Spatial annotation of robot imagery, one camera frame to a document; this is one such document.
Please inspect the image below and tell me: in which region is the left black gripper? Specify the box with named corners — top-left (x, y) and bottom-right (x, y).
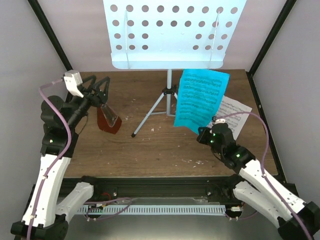
top-left (65, 74), bottom-right (111, 131)

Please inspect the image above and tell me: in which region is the white sheet music page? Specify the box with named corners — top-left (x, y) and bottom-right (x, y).
top-left (207, 95), bottom-right (253, 139)

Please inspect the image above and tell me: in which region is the clear plastic metronome cover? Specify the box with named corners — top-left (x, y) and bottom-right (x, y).
top-left (101, 103), bottom-right (118, 128)

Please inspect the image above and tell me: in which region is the red-brown metronome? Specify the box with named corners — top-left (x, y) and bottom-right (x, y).
top-left (97, 104), bottom-right (122, 135)

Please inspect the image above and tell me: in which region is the blue sheet music page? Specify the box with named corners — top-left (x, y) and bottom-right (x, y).
top-left (173, 69), bottom-right (230, 133)

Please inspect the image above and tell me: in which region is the light blue music stand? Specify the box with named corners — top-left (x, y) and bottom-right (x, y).
top-left (102, 0), bottom-right (248, 138)

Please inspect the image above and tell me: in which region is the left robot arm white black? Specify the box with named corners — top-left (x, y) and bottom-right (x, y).
top-left (10, 75), bottom-right (111, 240)

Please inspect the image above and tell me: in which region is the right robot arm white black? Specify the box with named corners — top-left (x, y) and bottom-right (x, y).
top-left (197, 123), bottom-right (320, 240)

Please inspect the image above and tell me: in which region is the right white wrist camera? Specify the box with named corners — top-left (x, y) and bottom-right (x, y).
top-left (212, 116), bottom-right (226, 127)

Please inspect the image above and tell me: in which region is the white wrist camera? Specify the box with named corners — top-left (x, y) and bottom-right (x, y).
top-left (63, 70), bottom-right (84, 98)
top-left (212, 116), bottom-right (226, 127)

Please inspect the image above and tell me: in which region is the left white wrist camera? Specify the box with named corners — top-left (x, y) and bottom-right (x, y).
top-left (63, 70), bottom-right (84, 98)

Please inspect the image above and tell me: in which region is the black aluminium frame rail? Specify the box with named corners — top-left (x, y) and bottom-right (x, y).
top-left (32, 175), bottom-right (296, 208)

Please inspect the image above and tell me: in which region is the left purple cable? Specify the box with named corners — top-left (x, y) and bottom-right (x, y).
top-left (26, 78), bottom-right (73, 240)

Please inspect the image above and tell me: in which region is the black frame corner post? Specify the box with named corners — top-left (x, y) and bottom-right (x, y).
top-left (27, 0), bottom-right (73, 71)

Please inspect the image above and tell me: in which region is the light blue slotted cable duct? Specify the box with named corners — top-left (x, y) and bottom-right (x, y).
top-left (76, 205), bottom-right (226, 216)

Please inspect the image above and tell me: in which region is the black right corner post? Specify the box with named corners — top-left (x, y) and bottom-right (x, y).
top-left (247, 0), bottom-right (298, 76)

